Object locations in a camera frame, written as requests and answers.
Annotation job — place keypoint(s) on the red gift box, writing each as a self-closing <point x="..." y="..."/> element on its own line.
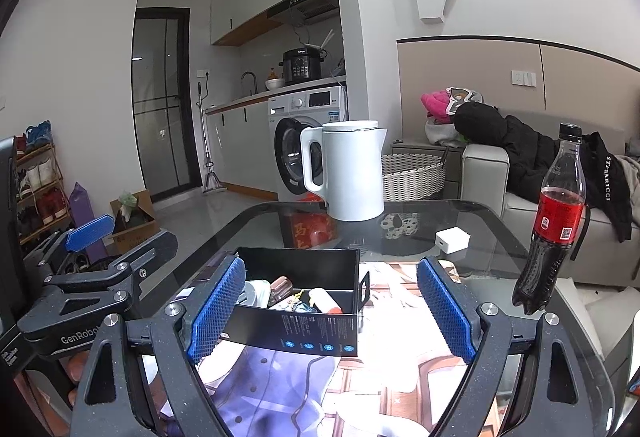
<point x="310" y="229"/>

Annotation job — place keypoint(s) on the light grey sofa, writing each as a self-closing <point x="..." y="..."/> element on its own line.
<point x="485" y="177"/>

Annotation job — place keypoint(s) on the black cardboard box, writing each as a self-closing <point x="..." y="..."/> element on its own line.
<point x="320" y="332"/>

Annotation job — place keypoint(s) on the cola bottle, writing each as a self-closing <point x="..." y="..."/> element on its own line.
<point x="555" y="217"/>

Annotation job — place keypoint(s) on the printed desk mat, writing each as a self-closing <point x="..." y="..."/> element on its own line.
<point x="400" y="367"/>

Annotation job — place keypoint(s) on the range hood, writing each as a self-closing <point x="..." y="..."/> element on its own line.
<point x="300" y="9"/>

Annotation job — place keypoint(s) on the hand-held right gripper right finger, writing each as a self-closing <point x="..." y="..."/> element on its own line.
<point x="445" y="312"/>

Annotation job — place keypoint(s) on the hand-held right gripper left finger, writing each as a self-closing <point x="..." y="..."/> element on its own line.
<point x="215" y="312"/>

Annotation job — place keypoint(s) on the brown small bar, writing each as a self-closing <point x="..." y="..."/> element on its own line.
<point x="281" y="289"/>

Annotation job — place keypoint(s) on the black jacket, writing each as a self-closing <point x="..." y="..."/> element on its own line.
<point x="525" y="152"/>

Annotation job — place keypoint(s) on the white charger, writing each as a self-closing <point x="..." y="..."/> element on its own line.
<point x="451" y="239"/>

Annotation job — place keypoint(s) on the grey garment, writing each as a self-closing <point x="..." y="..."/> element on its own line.
<point x="440" y="132"/>

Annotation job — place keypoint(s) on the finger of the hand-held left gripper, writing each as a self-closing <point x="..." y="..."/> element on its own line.
<point x="90" y="227"/>
<point x="150" y="254"/>

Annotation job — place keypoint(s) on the white lower kitchen cabinet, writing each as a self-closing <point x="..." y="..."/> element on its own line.
<point x="240" y="147"/>

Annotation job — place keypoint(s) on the white tube with red cap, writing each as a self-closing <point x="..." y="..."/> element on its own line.
<point x="322" y="299"/>

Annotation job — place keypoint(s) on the white electric kettle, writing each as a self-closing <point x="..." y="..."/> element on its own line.
<point x="350" y="177"/>

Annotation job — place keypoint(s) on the white wall switch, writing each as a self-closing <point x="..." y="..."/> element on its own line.
<point x="524" y="78"/>

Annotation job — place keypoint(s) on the white washing machine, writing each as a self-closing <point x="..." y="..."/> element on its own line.
<point x="325" y="99"/>

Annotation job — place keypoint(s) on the clear round plastic container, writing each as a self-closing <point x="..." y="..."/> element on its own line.
<point x="255" y="294"/>

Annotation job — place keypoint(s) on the black pressure cooker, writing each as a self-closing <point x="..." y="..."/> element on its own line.
<point x="300" y="67"/>

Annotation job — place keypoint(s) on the white router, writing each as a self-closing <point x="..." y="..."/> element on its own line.
<point x="320" y="48"/>

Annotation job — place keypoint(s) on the mop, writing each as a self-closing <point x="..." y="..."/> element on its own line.
<point x="212" y="182"/>

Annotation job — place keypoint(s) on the pink hat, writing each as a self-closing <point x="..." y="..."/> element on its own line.
<point x="435" y="104"/>

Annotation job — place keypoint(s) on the person's left hand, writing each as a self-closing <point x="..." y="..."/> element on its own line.
<point x="76" y="374"/>

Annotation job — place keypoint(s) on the white wall socket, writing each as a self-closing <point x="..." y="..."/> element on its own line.
<point x="203" y="73"/>

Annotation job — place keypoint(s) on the brown cardboard box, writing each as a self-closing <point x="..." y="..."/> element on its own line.
<point x="135" y="234"/>

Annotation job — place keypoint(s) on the kitchen faucet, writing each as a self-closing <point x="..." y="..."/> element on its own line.
<point x="249" y="79"/>

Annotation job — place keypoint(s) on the white bowl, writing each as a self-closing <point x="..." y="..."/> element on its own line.
<point x="274" y="84"/>

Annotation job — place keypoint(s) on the black framed glass door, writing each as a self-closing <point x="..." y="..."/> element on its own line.
<point x="160" y="117"/>

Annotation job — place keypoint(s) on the wooden shoe rack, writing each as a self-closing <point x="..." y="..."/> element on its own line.
<point x="40" y="187"/>

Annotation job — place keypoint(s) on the white wicker basket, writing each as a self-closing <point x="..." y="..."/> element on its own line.
<point x="410" y="177"/>

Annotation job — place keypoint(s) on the purple yoga mat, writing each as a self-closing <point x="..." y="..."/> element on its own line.
<point x="82" y="199"/>

